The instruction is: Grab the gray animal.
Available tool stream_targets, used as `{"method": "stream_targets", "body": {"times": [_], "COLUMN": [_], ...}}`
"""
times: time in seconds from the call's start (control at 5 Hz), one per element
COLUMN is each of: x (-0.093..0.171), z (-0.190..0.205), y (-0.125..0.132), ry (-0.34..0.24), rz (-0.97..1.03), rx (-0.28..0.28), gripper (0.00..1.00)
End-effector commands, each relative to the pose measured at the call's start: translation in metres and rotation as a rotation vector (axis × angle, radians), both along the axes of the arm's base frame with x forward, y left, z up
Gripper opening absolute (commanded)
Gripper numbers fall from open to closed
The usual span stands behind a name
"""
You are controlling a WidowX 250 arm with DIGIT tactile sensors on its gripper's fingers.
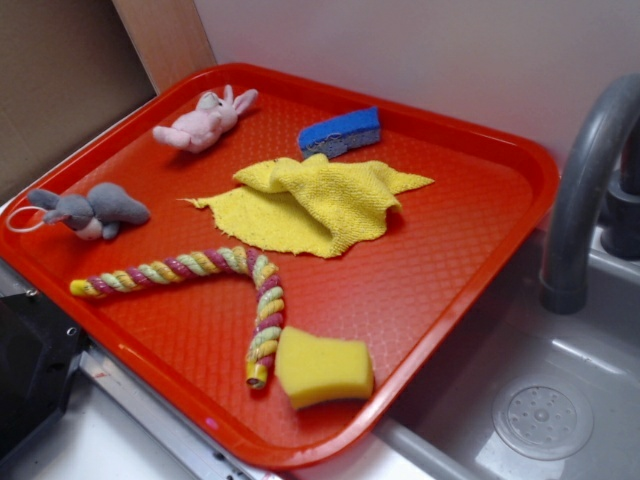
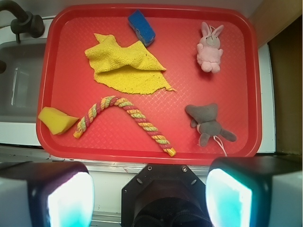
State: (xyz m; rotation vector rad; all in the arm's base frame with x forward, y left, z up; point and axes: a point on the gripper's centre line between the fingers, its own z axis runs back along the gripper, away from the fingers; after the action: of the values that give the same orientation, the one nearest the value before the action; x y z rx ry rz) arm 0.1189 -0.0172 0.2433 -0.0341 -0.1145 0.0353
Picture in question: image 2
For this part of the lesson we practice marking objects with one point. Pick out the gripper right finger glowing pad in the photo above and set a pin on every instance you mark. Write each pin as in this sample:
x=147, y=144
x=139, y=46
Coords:
x=260, y=191

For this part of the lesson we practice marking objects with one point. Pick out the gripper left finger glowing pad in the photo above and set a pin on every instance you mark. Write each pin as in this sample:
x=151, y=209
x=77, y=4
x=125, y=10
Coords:
x=50, y=194

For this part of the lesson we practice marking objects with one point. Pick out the gray plush animal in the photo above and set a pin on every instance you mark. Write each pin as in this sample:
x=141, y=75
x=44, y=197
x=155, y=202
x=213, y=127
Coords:
x=204, y=119

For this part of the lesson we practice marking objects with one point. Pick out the yellow sponge wedge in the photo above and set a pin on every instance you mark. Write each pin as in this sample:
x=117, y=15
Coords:
x=56, y=121

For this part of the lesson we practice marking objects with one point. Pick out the gray sink basin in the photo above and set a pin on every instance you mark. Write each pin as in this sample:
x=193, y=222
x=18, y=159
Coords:
x=20, y=82

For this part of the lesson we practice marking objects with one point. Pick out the red plastic tray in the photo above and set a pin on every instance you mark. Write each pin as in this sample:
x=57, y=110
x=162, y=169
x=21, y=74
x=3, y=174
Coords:
x=68, y=84

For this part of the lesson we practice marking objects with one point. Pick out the pink plush bunny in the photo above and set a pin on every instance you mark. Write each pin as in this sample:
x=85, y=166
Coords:
x=209, y=52

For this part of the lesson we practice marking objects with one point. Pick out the yellow woven cloth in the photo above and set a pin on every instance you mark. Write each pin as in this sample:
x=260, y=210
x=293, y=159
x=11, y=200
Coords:
x=131, y=70

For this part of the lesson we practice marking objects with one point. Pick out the dark metal faucet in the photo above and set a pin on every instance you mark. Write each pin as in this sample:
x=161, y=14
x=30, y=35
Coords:
x=24, y=22

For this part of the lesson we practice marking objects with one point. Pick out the multicolour twisted rope toy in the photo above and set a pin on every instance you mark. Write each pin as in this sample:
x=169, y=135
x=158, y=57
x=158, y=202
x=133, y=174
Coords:
x=133, y=112

